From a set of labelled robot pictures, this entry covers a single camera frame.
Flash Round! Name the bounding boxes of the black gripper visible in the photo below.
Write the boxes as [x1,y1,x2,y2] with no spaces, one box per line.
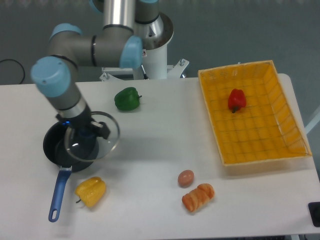
[56,104,111,140]

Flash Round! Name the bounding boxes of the glass pot lid blue knob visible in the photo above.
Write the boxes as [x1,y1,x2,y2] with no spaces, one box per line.
[64,111,120,162]

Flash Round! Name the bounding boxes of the dark saucepan blue handle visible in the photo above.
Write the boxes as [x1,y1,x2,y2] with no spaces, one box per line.
[43,122,99,223]

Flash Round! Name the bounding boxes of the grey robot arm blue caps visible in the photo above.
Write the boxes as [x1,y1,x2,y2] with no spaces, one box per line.
[30,0,159,139]

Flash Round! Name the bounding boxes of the green bell pepper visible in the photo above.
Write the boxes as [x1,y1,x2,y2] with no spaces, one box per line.
[114,86,142,112]

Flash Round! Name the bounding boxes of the yellow bell pepper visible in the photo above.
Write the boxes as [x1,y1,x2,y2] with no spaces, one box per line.
[74,176,107,208]

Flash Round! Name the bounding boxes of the brown egg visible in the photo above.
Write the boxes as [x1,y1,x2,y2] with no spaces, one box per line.
[177,169,195,188]

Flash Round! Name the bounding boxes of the orange croissant bread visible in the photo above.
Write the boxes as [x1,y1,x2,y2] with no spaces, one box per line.
[181,183,215,213]

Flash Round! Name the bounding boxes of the red bell pepper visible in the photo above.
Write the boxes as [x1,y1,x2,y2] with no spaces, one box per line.
[228,88,247,114]

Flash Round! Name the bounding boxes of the yellow mesh basket tray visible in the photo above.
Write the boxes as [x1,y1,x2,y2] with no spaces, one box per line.
[198,60,312,166]

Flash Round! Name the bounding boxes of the black device at table edge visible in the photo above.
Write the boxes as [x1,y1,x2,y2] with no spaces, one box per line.
[308,201,320,228]

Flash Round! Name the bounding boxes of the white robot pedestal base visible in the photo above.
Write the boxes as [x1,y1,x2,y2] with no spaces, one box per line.
[99,12,190,82]

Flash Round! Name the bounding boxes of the black cable on floor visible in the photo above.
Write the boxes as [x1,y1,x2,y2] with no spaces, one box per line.
[0,58,26,85]

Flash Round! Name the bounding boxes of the white table leg frame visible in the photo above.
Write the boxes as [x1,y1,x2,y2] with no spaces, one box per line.
[304,106,320,134]

